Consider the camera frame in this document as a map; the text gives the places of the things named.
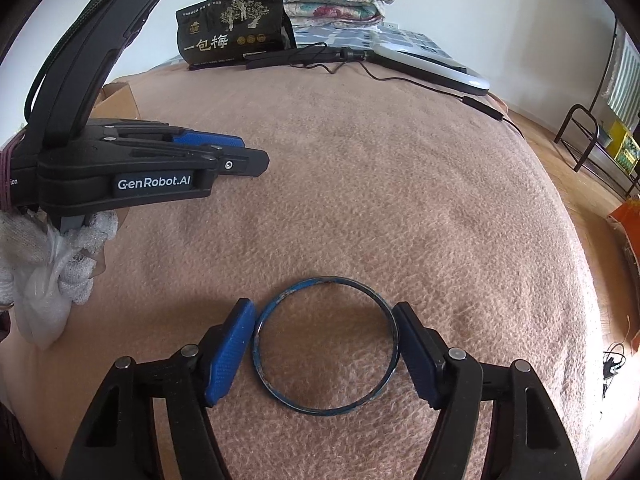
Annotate black cable bundle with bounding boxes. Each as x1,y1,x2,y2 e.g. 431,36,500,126
600,342,628,401

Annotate orange bag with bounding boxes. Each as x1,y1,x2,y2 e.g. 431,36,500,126
607,197,640,261

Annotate green striped curtain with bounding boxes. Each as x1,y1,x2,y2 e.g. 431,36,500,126
605,25,640,121

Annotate brown cardboard box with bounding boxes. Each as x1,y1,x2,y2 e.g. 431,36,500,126
92,80,141,121

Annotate white ring light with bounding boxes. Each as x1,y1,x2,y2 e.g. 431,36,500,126
370,30,491,97

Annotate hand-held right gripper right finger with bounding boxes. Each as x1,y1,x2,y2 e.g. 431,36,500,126
392,301,583,480

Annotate blue metal bangle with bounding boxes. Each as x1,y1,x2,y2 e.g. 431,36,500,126
253,275,401,416

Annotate blue patterned bed sheet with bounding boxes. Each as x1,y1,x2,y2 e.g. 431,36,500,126
292,22,451,61

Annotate black ring light cable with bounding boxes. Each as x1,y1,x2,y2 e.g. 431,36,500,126
295,42,526,141

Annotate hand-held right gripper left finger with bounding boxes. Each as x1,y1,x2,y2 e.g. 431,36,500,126
60,297,257,480

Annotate person's left hand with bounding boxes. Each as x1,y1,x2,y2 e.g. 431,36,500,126
0,207,121,306

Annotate black printed snack bag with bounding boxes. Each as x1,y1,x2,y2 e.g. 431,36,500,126
176,0,297,68

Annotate black folded tripod stand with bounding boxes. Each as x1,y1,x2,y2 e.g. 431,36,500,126
245,46,373,70

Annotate clear plastic bag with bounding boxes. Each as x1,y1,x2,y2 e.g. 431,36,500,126
17,225,108,351

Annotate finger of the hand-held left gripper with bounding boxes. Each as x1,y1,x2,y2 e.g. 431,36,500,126
200,147,271,177
90,119,246,151

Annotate yellow green box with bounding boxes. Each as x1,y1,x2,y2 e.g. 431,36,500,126
607,120,640,171

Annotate black braided cable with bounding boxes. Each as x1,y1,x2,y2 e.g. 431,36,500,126
22,0,168,121

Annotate black metal rack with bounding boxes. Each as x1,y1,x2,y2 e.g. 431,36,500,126
554,104,640,198

